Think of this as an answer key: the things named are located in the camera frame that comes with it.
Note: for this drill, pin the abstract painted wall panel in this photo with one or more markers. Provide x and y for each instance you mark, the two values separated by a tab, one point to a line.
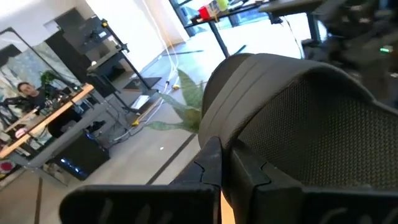
21	68

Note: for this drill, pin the snake plant in white pot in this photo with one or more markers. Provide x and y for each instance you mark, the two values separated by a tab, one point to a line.
189	90

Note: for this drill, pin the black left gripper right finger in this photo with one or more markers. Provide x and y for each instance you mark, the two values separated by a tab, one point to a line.
295	208

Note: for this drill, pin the black foam slide sandal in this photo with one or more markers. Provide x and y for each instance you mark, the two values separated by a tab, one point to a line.
311	124

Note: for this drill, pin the person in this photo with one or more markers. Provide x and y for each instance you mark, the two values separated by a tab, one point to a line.
31	99

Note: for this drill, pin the small green potted plant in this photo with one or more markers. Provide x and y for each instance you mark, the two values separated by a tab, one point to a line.
48	77

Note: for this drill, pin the red box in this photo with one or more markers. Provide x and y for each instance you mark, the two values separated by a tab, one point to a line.
204	13

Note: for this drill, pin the wooden desk with grey legs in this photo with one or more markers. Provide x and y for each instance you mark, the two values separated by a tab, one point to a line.
46	119

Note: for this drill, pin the black table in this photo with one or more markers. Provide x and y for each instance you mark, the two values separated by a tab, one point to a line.
219	37

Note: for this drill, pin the black cabinet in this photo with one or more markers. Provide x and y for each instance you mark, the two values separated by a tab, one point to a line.
68	53

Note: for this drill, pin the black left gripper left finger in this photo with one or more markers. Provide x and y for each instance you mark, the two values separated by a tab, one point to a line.
149	205

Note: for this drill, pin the black computer tower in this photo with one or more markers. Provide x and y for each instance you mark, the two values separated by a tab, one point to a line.
84	155

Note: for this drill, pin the yellow-green cylinder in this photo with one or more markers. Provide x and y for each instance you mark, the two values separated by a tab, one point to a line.
222	4

